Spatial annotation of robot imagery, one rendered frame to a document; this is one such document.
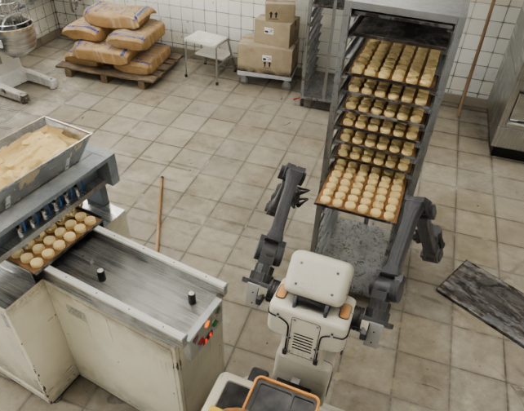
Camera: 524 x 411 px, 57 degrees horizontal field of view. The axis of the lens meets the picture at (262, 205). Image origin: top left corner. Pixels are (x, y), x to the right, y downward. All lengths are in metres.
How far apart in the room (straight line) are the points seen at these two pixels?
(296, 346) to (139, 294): 0.72
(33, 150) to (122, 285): 0.66
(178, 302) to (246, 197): 1.95
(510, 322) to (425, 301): 0.51
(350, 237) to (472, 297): 0.86
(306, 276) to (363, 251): 1.72
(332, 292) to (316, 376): 0.47
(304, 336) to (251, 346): 1.22
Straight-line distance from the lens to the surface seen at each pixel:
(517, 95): 4.65
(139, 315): 1.94
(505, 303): 3.51
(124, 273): 2.18
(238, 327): 2.98
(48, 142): 2.22
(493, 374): 3.15
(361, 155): 2.56
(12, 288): 2.28
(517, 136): 4.83
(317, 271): 1.60
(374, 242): 3.38
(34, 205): 2.08
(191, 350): 1.97
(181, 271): 2.09
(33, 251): 2.29
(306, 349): 1.74
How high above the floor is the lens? 2.41
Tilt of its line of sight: 40 degrees down
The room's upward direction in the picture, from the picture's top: 2 degrees clockwise
